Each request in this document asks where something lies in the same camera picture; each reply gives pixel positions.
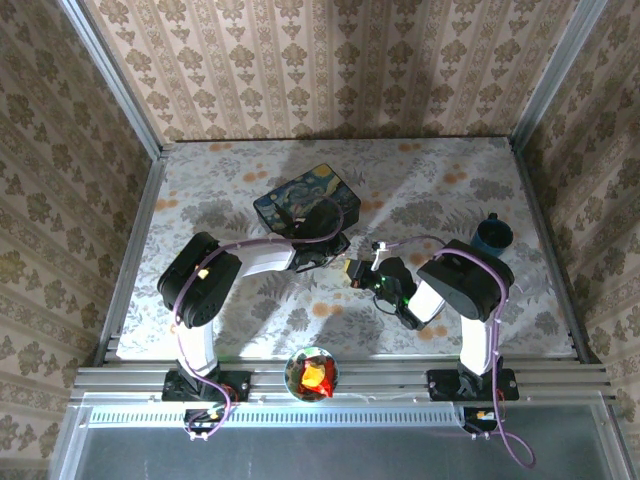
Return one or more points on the starry night painted box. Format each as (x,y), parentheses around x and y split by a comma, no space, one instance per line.
(310,187)

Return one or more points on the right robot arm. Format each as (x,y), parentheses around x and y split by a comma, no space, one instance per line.
(465,285)

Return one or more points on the red yellow snack wrapper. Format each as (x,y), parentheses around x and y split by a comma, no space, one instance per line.
(315,377)

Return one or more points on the dark blue mug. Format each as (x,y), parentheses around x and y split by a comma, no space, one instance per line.
(492,235)

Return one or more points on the round bowl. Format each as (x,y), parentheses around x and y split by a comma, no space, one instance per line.
(292,367)

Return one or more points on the clear plastic cup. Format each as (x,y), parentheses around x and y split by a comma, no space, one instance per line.
(531,287)

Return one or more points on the grey metal panel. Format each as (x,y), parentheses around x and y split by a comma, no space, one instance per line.
(325,452)

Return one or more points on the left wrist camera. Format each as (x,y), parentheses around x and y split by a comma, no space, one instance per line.
(300,221)

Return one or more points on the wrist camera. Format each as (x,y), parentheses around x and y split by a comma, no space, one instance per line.
(300,221)
(380,255)

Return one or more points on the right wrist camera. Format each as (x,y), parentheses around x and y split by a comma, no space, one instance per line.
(380,255)

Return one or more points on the long aluminium extrusion rail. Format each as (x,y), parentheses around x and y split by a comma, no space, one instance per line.
(380,380)

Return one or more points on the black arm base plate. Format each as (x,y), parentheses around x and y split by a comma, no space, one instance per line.
(442,385)
(235,387)

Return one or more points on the aluminium table edge rail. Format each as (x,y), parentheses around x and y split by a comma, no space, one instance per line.
(145,210)
(537,200)

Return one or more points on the aluminium frame post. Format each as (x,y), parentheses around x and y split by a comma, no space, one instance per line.
(112,75)
(557,75)

